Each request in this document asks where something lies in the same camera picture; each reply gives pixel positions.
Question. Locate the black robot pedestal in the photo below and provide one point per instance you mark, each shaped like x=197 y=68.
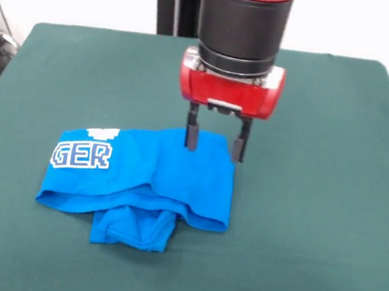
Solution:
x=178 y=6

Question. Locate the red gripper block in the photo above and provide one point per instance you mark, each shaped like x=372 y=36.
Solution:
x=229 y=89

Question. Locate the dark green table cloth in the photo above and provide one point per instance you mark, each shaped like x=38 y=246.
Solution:
x=312 y=218

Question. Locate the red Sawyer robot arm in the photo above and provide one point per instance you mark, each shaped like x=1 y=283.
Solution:
x=243 y=24

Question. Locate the blue printed t-shirt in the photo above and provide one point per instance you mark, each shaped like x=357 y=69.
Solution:
x=159 y=176

